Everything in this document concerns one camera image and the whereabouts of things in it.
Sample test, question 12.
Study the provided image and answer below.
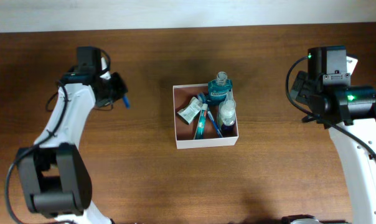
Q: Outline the blue mouthwash bottle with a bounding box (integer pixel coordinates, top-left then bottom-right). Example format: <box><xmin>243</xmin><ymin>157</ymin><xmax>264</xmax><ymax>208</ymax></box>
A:
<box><xmin>207</xmin><ymin>72</ymin><xmax>233</xmax><ymax>105</ymax></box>

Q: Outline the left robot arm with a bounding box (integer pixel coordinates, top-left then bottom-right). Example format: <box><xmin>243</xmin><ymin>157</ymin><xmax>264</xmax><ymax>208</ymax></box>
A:
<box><xmin>9</xmin><ymin>47</ymin><xmax>129</xmax><ymax>223</ymax></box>

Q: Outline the clear spray bottle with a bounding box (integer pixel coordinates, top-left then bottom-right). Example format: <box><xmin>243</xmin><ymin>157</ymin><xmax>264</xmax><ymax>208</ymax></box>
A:
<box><xmin>217</xmin><ymin>91</ymin><xmax>236</xmax><ymax>137</ymax></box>

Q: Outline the blue disposable razor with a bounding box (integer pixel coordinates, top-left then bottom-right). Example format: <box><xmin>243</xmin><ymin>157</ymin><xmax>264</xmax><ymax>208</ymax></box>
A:
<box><xmin>123</xmin><ymin>95</ymin><xmax>130</xmax><ymax>109</ymax></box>

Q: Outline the green white soap box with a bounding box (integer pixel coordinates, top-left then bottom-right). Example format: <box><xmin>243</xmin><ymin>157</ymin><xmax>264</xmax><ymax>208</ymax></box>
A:
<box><xmin>177</xmin><ymin>96</ymin><xmax>203</xmax><ymax>124</ymax></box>

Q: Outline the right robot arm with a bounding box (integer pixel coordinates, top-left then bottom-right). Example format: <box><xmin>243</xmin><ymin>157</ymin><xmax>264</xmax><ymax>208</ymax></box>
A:
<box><xmin>285</xmin><ymin>45</ymin><xmax>376</xmax><ymax>223</ymax></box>

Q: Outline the white cardboard box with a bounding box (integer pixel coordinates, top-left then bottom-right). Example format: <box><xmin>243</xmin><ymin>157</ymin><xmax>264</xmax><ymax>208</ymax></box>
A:
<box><xmin>172</xmin><ymin>83</ymin><xmax>239</xmax><ymax>149</ymax></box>

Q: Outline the blue white toothbrush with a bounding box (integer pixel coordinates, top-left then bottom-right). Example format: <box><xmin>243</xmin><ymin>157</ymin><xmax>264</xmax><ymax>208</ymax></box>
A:
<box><xmin>197</xmin><ymin>93</ymin><xmax>223</xmax><ymax>138</ymax></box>

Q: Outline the green white toothpaste tube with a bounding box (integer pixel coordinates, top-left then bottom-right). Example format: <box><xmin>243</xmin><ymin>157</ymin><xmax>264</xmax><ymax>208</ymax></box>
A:
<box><xmin>194</xmin><ymin>103</ymin><xmax>208</xmax><ymax>140</ymax></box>

